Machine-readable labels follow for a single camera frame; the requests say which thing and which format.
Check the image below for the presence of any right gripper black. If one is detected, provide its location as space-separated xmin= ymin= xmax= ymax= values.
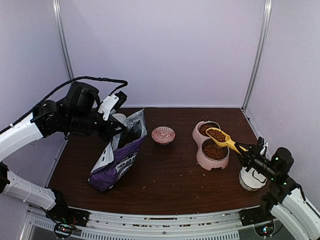
xmin=233 ymin=143 xmax=279 ymax=182

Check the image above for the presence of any yellow plastic scoop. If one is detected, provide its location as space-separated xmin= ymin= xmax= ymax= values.
xmin=205 ymin=127 xmax=248 ymax=154

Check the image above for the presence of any brown pet food kibble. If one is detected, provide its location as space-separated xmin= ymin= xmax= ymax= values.
xmin=198 ymin=122 xmax=228 ymax=161

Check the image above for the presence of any purple pet food bag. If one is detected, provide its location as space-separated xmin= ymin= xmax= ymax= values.
xmin=87 ymin=109 xmax=148 ymax=193

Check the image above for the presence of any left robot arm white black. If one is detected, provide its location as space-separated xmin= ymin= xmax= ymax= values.
xmin=0 ymin=78 xmax=128 ymax=222

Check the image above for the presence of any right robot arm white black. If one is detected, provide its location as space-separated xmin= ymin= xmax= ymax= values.
xmin=235 ymin=142 xmax=320 ymax=240

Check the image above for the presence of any pink double pet feeder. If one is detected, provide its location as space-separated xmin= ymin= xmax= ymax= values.
xmin=192 ymin=121 xmax=230 ymax=171

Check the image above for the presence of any navy white ceramic bowl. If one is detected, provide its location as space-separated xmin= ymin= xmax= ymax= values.
xmin=112 ymin=113 xmax=127 ymax=125

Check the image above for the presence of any white scalloped ceramic bowl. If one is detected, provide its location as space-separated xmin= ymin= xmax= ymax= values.
xmin=239 ymin=167 xmax=267 ymax=192

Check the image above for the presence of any front steel feeder bowl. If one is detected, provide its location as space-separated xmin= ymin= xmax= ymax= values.
xmin=201 ymin=139 xmax=230 ymax=161

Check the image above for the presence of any steel feeder bowl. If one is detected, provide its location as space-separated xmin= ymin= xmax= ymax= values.
xmin=198 ymin=122 xmax=220 ymax=137
xmin=201 ymin=139 xmax=230 ymax=161

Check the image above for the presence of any red patterned small bowl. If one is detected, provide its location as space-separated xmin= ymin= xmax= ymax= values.
xmin=151 ymin=126 xmax=176 ymax=146

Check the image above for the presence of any rear steel feeder bowl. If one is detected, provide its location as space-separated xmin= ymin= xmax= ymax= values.
xmin=198 ymin=122 xmax=220 ymax=137

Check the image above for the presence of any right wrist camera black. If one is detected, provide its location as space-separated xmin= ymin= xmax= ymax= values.
xmin=257 ymin=136 xmax=269 ymax=157

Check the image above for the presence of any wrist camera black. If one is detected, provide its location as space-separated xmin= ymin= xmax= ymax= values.
xmin=98 ymin=91 xmax=128 ymax=121
xmin=257 ymin=136 xmax=269 ymax=157

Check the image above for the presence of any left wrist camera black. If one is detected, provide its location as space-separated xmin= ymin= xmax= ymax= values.
xmin=98 ymin=91 xmax=128 ymax=121

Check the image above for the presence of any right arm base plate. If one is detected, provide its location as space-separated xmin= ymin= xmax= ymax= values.
xmin=238 ymin=206 xmax=277 ymax=226

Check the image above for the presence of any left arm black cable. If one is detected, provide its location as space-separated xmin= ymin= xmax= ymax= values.
xmin=9 ymin=75 xmax=129 ymax=126

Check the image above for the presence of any front aluminium rail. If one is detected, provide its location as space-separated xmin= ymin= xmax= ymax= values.
xmin=24 ymin=197 xmax=311 ymax=240

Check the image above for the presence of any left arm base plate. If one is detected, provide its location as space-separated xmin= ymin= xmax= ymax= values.
xmin=44 ymin=206 xmax=90 ymax=227

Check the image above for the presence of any left aluminium frame post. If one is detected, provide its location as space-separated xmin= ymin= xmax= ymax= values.
xmin=52 ymin=0 xmax=74 ymax=79

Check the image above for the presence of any aluminium frame post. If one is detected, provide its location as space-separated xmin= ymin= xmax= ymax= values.
xmin=52 ymin=0 xmax=74 ymax=79
xmin=241 ymin=0 xmax=273 ymax=112

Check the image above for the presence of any right aluminium frame post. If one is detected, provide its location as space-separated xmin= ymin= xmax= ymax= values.
xmin=241 ymin=0 xmax=273 ymax=112

